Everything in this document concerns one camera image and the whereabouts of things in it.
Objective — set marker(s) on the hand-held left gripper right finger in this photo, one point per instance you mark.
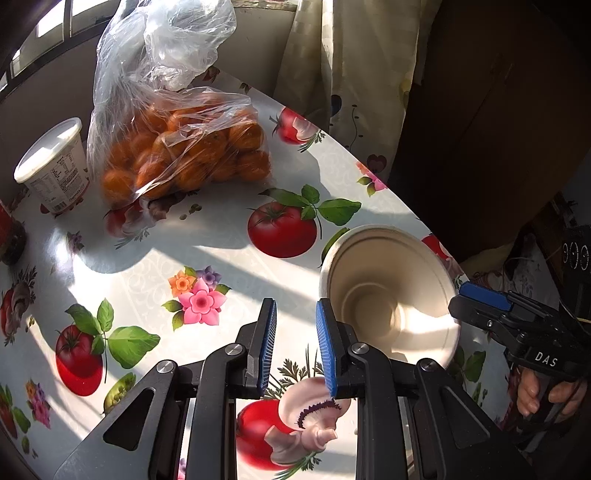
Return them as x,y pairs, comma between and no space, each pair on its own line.
326,350

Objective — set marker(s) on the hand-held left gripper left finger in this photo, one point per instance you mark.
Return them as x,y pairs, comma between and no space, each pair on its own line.
268,344

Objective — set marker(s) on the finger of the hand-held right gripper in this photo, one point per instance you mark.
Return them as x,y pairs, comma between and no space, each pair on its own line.
475,318
485,295

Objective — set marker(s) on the beige paper bowl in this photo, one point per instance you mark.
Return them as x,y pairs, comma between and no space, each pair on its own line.
392,286

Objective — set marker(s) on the person's right hand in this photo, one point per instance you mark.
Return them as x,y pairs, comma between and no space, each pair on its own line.
528,394

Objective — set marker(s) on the pale floral cloth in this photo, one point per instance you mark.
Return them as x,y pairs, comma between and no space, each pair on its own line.
512,272

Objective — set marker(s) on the printed vegetable tablecloth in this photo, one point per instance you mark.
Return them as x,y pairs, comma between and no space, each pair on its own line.
184,249

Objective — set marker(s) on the brown wooden cabinet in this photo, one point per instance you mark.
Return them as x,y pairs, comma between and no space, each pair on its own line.
498,115

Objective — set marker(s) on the plastic bag of oranges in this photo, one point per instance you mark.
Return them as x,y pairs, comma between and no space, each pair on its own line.
184,143

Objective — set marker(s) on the patterned beige curtain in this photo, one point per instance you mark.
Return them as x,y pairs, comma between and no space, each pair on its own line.
351,60

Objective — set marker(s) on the white plastic tub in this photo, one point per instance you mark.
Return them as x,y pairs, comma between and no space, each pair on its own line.
53,166

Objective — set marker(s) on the chili sauce jar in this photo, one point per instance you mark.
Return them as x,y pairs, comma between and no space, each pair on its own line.
10,235

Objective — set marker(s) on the window grille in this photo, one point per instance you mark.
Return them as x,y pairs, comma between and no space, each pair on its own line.
51,32

